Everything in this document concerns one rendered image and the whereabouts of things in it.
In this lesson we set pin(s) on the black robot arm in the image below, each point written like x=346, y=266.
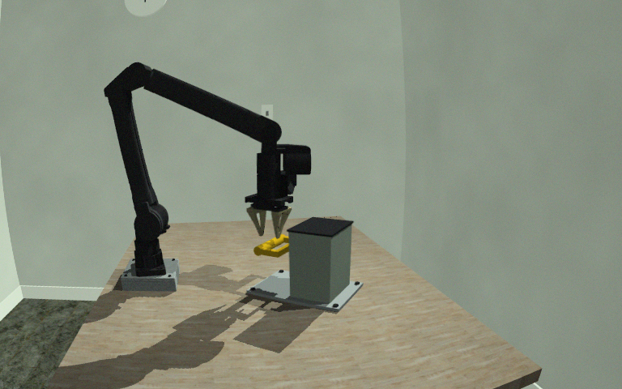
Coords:
x=151, y=217

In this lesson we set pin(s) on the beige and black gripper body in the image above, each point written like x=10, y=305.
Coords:
x=268, y=195

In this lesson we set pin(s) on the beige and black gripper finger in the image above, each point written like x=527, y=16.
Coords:
x=278, y=227
x=253, y=215

